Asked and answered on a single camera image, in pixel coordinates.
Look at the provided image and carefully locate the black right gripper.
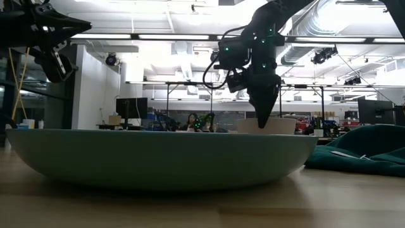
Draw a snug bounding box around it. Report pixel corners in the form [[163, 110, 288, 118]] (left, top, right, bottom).
[[246, 61, 283, 129]]

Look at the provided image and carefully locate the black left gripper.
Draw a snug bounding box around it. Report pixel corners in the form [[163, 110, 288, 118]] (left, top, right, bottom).
[[0, 0, 93, 84]]

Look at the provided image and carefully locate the white ribbed ceramic bowl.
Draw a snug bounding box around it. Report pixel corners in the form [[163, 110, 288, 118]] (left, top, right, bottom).
[[237, 117, 297, 136]]

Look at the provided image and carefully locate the teal green ceramic plate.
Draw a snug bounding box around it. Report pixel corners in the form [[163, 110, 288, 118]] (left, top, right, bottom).
[[5, 128, 319, 192]]

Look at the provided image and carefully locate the person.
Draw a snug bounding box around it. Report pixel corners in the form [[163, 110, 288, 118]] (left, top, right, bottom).
[[180, 113, 203, 132]]

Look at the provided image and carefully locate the overhead LED light bar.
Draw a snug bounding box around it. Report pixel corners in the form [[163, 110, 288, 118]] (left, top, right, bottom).
[[70, 32, 405, 45]]

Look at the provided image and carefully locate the black computer monitor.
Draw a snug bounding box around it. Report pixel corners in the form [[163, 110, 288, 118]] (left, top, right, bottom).
[[394, 105, 405, 127], [115, 97, 149, 120], [358, 98, 396, 125]]

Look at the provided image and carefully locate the dark green cloth napkin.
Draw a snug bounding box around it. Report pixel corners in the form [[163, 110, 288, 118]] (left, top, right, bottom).
[[304, 124, 405, 178]]

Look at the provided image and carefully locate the dark background desk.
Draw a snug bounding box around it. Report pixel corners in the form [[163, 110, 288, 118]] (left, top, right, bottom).
[[96, 123, 143, 131]]

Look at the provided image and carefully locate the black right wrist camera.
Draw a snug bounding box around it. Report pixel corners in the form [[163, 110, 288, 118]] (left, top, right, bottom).
[[226, 69, 250, 94]]

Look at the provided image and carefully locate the black camera cable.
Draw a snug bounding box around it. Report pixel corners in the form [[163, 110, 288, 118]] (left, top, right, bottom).
[[202, 25, 254, 91]]

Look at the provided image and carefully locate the black metal stand frame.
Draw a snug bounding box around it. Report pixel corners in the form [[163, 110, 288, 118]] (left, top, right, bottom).
[[165, 81, 215, 127], [278, 84, 327, 129]]

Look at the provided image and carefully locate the yellow cable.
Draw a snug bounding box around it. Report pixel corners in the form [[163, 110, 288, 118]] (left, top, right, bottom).
[[8, 47, 31, 121]]

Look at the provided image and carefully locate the silver ceiling air duct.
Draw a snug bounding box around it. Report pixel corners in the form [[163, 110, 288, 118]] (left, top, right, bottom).
[[280, 0, 390, 66]]

